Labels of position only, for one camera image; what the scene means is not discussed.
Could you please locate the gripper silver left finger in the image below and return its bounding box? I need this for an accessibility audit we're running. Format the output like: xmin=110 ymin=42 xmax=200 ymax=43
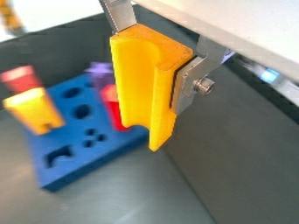
xmin=98 ymin=0 xmax=136 ymax=33

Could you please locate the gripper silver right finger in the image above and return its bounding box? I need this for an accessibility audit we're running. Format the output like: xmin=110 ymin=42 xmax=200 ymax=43
xmin=169 ymin=36 xmax=236 ymax=115

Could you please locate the orange-yellow arch block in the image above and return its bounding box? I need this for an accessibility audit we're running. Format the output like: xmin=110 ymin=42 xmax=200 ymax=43
xmin=109 ymin=24 xmax=192 ymax=151

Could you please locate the yellow arch block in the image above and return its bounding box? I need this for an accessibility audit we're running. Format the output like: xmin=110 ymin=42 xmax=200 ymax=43
xmin=2 ymin=87 xmax=65 ymax=135

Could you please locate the blue peg board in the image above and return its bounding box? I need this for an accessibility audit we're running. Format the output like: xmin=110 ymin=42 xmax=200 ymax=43
xmin=25 ymin=74 xmax=148 ymax=192

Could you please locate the purple star peg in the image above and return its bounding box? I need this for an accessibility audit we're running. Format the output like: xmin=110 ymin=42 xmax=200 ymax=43
xmin=85 ymin=62 xmax=114 ymax=89

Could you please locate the red hexagonal peg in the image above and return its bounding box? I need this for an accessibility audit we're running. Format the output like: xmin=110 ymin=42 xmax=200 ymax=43
xmin=100 ymin=84 xmax=126 ymax=131

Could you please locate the pink square peg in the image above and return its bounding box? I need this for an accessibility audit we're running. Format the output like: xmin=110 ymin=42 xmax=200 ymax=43
xmin=0 ymin=66 xmax=42 ymax=94

